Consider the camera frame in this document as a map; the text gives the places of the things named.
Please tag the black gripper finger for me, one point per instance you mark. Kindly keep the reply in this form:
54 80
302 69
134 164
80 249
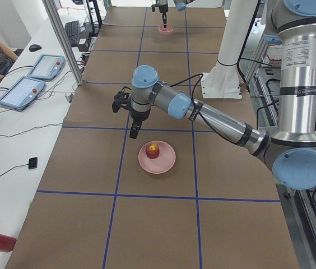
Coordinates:
164 20
135 128

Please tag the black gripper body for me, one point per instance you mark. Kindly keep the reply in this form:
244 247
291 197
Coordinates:
162 8
139 115

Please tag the pink bowl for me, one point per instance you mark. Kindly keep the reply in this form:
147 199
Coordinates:
165 29

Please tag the red yellow apple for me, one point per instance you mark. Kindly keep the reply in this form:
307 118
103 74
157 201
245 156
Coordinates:
152 151

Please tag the pink plate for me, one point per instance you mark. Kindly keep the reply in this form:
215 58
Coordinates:
163 162

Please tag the black keyboard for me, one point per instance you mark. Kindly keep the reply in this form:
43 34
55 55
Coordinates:
72 30

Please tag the right blue teach pendant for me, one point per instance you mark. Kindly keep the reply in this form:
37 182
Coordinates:
47 67

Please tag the blue teach pendant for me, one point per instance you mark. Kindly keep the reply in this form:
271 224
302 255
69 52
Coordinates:
22 93
47 67

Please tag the small black square device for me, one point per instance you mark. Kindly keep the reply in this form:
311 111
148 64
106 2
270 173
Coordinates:
33 163

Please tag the left blue teach pendant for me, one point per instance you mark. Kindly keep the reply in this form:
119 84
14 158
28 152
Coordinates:
22 93

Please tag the black computer mouse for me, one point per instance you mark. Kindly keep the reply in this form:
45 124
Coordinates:
34 47

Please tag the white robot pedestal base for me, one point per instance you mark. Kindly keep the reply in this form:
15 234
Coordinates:
222 82

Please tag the aluminium frame post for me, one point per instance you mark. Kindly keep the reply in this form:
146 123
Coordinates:
59 31

